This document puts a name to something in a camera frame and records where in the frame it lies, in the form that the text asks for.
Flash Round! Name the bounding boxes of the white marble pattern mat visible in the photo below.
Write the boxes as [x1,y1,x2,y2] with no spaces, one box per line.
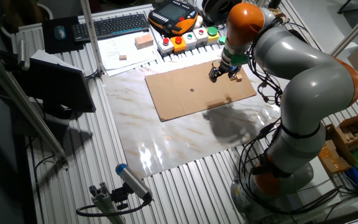
[102,46,285,180]

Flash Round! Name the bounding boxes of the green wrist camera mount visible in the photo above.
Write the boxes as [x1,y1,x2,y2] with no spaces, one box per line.
[230,53,249,66]

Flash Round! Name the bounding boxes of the yellow box green mushroom button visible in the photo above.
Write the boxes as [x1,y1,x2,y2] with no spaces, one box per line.
[206,26,220,44]

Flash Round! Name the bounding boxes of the orange box red button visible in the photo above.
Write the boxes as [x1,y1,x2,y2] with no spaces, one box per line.
[170,35,187,53]

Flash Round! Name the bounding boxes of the black orange teach pendant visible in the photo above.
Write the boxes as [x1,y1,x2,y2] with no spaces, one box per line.
[147,0,199,35]

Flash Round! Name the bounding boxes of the upright aluminium profile post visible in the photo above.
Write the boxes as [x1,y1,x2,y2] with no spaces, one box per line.
[80,0,104,77]

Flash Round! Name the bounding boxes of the slanted silver pole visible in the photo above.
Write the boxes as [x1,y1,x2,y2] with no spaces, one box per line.
[330,1,358,57]

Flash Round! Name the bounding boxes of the printed paper stack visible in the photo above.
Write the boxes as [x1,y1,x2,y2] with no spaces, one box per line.
[97,30,160,77]

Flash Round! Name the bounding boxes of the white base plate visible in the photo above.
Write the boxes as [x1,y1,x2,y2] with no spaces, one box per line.
[303,155,343,200]

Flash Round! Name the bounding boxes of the grey computer mouse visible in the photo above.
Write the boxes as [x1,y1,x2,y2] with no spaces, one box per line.
[53,24,67,40]

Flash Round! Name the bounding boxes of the brown cardboard sheet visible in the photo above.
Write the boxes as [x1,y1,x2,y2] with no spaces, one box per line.
[144,60,257,122]

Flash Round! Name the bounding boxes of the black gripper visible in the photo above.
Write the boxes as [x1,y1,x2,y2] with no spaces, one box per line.
[208,61,243,84]

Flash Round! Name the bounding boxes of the gold foil bag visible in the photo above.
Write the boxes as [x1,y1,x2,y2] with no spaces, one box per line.
[267,7,284,18]

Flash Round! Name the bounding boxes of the white box small red button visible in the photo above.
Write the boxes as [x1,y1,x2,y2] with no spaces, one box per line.
[193,27,209,46]

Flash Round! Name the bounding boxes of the white paper sheet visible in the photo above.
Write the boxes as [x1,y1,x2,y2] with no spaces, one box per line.
[29,49,83,74]

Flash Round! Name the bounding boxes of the flattened taped cardboard pieces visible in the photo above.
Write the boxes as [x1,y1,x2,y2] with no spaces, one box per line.
[318,139,352,174]

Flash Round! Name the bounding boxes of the silver camera blue cap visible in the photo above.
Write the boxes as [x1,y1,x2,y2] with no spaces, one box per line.
[115,163,154,203]

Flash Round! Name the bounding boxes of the large wooden block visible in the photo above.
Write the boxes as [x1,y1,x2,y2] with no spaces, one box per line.
[134,33,154,50]

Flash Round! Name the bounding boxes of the black monitor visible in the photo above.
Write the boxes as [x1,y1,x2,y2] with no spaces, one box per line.
[17,57,96,125]

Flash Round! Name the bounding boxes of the white box red emergency button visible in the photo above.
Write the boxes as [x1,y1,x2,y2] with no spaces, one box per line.
[157,37,175,56]

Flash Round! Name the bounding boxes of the white box green button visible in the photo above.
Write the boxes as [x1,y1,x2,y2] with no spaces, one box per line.
[181,31,198,50]

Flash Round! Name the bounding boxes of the slanted aluminium frame beam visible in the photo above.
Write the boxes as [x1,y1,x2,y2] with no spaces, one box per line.
[0,43,70,170]

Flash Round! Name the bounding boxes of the black round spool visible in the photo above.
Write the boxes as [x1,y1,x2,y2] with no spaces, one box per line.
[202,0,234,24]

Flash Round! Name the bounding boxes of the black mouse pad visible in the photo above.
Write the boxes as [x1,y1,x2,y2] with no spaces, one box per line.
[41,15,85,55]

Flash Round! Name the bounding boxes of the black camera cable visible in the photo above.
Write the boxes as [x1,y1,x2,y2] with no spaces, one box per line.
[75,198,154,218]

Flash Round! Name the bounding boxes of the black keyboard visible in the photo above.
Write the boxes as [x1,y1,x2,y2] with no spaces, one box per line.
[71,13,150,43]

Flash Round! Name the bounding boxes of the open cardboard box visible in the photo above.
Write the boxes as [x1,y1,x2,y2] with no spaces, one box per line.
[325,112,358,166]

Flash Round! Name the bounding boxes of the short aluminium profile stand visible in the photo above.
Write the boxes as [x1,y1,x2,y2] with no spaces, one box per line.
[88,182,127,224]

